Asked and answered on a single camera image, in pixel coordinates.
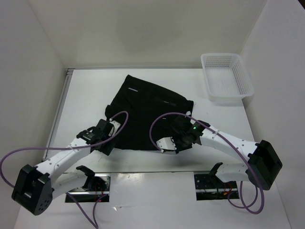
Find black shorts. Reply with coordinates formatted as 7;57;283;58
105;75;194;151

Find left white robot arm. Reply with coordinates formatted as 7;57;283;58
11;119;121;216

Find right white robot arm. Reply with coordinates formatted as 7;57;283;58
173;116;283;190

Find white plastic basket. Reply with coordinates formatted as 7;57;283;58
201;53;254;103

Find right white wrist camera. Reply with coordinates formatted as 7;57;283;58
156;137;177;154

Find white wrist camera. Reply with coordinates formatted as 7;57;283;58
109;119;121;137
156;137;177;154

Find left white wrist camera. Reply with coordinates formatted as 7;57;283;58
109;119;121;137

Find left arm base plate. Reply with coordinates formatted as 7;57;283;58
68;173;111;203

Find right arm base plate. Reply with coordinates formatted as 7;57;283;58
194;171;239;201

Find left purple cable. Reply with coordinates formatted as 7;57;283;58
0;111;130;229

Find purple cable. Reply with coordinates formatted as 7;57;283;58
149;113;264;214
0;111;130;229

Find aluminium table edge rail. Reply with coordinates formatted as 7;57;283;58
46;68;75;148

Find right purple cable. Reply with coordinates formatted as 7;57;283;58
149;113;264;214

